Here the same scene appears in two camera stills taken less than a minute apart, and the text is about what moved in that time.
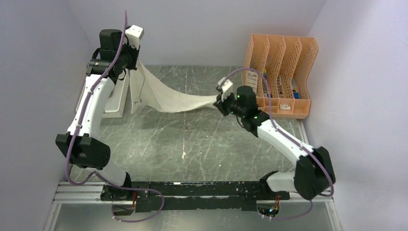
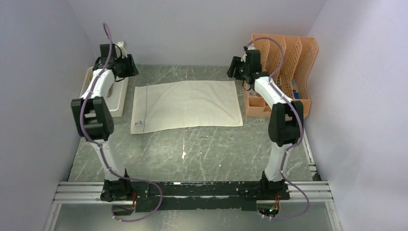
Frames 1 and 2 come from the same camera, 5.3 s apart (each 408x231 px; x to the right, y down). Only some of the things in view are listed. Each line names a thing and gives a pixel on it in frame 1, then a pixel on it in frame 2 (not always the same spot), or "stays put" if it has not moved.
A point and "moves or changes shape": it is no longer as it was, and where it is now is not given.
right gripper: [221, 105] -> [236, 62]
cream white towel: [146, 91] moves or changes shape
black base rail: [190, 196] stays put
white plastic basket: [115, 104] stays put
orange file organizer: [278, 68] stays put
